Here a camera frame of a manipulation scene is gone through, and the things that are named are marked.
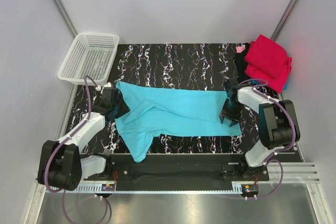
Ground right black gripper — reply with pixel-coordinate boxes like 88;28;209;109
218;98;244;126

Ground cyan t shirt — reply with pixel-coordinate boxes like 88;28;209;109
115;81;242;163

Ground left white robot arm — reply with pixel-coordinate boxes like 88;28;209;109
37;85;130;193

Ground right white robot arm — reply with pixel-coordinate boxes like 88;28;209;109
219;79;300;180

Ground folded blue t shirt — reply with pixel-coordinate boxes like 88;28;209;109
252;79;287;92

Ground folded black t shirt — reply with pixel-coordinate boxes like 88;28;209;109
235;43;250;82

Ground white plastic basket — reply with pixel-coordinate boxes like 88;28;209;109
58;32;120;86

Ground folded red t shirt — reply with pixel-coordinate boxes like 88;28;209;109
245;35;292;93

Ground pink paper tag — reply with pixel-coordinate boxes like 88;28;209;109
236;45;246;54

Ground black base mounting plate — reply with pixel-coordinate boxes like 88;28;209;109
83;153;270;191

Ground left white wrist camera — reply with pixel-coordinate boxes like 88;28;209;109
101;82;115;93

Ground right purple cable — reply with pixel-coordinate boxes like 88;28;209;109
237;78;297;200

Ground left corner metal post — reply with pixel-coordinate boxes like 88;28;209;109
52;0;78;38

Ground corner metal post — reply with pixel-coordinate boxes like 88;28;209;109
52;0;78;38
271;0;299;41

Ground right corner metal post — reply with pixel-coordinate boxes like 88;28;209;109
271;0;299;41

